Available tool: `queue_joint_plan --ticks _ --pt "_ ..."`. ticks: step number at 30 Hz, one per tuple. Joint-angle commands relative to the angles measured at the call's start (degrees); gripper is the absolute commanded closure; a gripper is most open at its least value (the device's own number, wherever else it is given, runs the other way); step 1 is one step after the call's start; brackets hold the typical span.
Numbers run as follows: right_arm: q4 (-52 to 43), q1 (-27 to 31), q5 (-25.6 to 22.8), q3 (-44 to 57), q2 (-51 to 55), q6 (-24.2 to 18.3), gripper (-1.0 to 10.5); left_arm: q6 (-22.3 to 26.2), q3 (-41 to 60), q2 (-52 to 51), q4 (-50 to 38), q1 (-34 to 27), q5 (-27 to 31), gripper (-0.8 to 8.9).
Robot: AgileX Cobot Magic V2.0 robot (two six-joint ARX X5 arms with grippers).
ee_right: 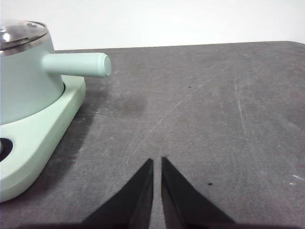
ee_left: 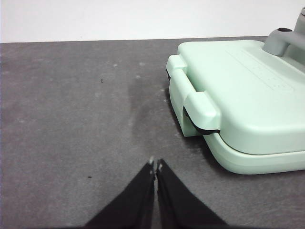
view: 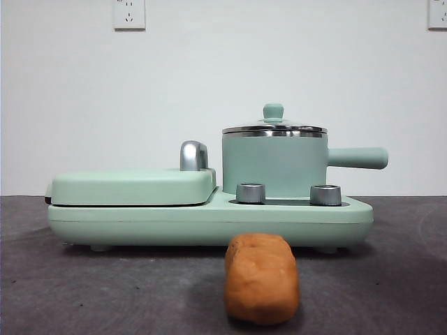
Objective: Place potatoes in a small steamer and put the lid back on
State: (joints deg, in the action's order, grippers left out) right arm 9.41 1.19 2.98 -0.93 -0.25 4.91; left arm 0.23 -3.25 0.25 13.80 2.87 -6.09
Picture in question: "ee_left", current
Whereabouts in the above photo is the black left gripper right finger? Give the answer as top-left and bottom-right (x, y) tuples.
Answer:
(155, 158), (230, 229)

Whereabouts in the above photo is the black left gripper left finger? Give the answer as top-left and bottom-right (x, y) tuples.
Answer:
(83, 158), (155, 229)

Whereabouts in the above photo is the mint green breakfast machine base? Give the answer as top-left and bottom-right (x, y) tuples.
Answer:
(168, 78), (305, 177)

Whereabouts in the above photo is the mint green pot with handle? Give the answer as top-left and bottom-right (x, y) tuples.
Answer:
(294, 7), (305, 33)

